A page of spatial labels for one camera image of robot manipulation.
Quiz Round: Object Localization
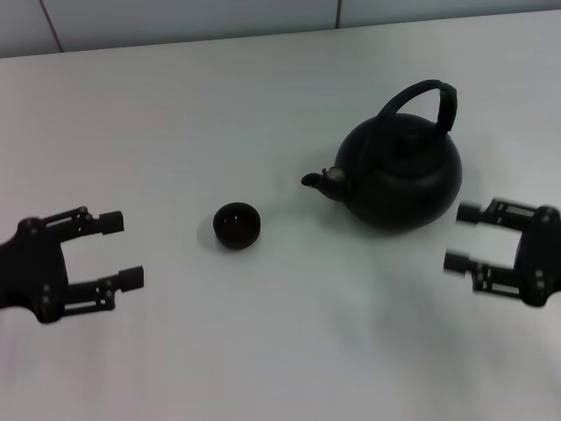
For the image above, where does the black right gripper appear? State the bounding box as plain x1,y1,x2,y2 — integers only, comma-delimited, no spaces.
443,197,561,309

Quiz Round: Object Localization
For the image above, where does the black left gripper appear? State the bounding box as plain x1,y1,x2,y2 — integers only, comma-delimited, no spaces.
0,206,146,325

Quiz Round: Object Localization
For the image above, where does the black round teapot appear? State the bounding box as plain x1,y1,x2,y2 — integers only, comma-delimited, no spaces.
300,79,465,230

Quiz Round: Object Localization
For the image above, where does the small dark brown teacup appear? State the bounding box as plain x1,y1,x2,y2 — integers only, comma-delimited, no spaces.
212,201,262,252

